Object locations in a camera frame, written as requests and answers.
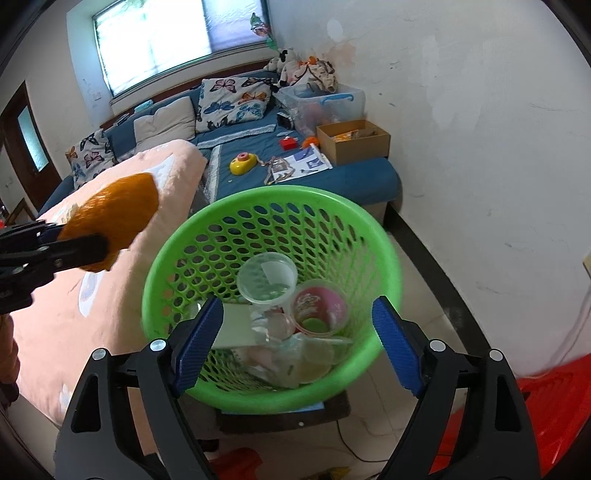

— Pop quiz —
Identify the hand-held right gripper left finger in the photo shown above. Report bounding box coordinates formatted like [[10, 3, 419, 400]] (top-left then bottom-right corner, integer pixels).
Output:
[[54, 295, 225, 480]]

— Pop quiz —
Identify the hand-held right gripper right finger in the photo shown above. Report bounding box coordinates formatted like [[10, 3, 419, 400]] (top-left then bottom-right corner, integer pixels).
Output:
[[372, 295, 541, 480]]

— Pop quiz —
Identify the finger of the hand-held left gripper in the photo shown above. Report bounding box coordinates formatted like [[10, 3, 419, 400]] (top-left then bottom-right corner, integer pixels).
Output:
[[0, 220, 61, 253], [28, 233, 110, 274]]

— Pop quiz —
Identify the orange fruit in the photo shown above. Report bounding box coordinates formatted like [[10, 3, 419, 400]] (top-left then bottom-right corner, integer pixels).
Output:
[[58, 172, 160, 273]]

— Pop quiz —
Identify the clear plastic bag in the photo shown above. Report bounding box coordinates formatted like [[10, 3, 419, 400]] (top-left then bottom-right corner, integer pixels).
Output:
[[235, 335, 356, 388]]

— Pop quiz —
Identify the small clear round container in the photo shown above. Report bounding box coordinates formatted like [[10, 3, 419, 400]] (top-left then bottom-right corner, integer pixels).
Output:
[[295, 344, 335, 385]]

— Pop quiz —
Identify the red printed paper cup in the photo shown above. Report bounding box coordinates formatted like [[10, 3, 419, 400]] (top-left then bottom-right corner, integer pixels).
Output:
[[290, 279, 349, 337]]

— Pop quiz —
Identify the clear labelled plastic cup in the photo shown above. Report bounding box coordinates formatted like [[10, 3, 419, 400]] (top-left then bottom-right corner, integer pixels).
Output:
[[237, 252, 298, 306]]

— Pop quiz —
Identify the green perforated plastic basket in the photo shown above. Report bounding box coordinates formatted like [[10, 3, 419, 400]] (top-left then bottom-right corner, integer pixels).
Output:
[[141, 185, 402, 414]]

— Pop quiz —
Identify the person's left forearm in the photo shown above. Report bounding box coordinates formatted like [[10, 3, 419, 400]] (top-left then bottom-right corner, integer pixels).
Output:
[[0, 316, 20, 404]]

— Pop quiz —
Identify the pink floral blanket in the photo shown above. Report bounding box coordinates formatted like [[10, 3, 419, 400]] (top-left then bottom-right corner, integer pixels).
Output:
[[9, 138, 208, 428]]

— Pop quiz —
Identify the brown wooden door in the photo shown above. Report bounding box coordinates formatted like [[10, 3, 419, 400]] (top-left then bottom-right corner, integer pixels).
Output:
[[0, 80, 63, 213]]

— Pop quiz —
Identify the small butterfly print pillow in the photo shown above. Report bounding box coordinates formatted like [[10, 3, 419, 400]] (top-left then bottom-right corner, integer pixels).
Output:
[[65, 129, 116, 190]]

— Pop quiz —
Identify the black low stool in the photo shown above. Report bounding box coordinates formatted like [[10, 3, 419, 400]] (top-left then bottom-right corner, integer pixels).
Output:
[[215, 390, 352, 435]]

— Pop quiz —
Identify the red plastic stool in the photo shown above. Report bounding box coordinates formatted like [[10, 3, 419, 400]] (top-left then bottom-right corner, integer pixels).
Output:
[[210, 447, 265, 480], [438, 353, 591, 480]]

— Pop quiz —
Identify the beige pillow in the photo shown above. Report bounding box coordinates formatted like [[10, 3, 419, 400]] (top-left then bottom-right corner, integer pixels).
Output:
[[134, 96, 197, 144]]

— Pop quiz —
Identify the blue sofa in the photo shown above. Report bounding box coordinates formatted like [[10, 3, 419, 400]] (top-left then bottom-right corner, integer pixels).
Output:
[[37, 69, 402, 217]]

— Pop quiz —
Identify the yellow round toy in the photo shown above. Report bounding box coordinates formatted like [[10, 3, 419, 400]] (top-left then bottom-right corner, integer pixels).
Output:
[[230, 152, 258, 176]]

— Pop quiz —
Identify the cardboard box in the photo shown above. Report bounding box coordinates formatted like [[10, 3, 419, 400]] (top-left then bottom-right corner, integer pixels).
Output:
[[316, 119, 391, 167]]

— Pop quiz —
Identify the open printed booklet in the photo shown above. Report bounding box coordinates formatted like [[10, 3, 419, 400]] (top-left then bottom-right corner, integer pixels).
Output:
[[265, 144, 333, 185]]

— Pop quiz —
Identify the large butterfly print pillow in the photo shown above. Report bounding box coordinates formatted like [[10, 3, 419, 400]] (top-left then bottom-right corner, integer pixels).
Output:
[[196, 76, 274, 134]]

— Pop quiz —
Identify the window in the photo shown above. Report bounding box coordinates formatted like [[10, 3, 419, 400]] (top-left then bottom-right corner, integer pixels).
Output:
[[92, 0, 271, 100]]

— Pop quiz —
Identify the clear plastic storage box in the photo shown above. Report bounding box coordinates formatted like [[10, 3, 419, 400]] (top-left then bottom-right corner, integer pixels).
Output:
[[277, 83, 365, 137]]

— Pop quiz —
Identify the black and white cow plush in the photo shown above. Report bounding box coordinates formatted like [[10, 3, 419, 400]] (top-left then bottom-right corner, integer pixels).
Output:
[[264, 47, 301, 86]]

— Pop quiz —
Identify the beige plush toy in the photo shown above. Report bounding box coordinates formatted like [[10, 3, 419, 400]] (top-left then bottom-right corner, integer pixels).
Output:
[[307, 60, 339, 92]]

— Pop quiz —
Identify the colourful hanging decoration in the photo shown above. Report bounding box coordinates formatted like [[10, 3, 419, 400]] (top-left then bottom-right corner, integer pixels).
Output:
[[250, 13, 280, 49]]

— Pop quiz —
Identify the black floor cable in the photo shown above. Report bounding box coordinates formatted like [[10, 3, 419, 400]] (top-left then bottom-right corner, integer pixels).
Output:
[[335, 418, 399, 463]]

